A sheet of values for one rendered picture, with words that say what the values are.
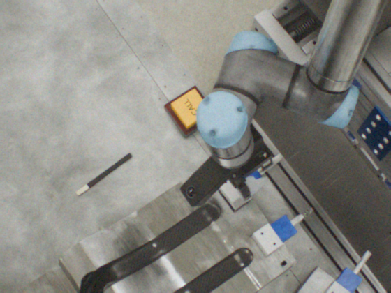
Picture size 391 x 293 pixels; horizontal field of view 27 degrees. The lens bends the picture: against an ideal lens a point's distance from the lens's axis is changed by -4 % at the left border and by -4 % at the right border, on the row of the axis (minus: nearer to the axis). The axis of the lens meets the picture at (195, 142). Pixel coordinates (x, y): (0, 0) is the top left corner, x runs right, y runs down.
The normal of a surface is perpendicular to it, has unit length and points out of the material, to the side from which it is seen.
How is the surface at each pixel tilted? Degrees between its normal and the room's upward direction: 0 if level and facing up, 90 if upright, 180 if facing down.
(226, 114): 11
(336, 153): 0
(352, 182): 0
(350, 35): 65
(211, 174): 41
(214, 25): 0
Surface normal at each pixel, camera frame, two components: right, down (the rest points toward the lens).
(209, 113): -0.15, -0.32
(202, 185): -0.58, 0.00
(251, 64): 0.05, -0.19
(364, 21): 0.14, 0.76
